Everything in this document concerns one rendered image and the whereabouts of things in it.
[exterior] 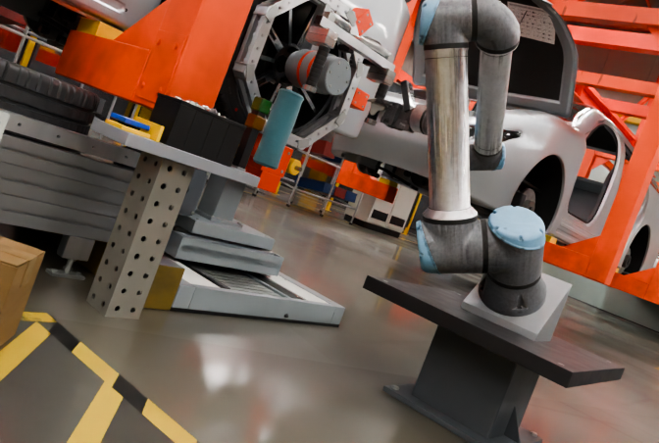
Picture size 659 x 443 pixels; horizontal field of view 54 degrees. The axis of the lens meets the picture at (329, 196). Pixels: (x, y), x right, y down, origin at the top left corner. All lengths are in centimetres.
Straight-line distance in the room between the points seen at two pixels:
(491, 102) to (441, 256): 48
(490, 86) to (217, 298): 102
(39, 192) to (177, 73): 48
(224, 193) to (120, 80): 60
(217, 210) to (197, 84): 66
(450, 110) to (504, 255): 41
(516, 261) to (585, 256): 371
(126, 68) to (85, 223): 48
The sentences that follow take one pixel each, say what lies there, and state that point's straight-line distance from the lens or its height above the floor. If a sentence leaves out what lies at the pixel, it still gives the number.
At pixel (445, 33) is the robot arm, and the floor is 96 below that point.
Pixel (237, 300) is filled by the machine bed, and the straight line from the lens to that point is 206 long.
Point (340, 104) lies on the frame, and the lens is 248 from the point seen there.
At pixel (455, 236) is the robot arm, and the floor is 49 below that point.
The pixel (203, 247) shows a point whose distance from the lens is 223.
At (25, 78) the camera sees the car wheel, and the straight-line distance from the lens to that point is 185.
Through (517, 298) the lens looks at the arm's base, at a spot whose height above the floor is 39.
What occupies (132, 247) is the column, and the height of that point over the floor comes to 18.
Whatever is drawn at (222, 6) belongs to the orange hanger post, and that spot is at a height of 86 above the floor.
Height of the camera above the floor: 51
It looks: 1 degrees down
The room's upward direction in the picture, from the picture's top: 21 degrees clockwise
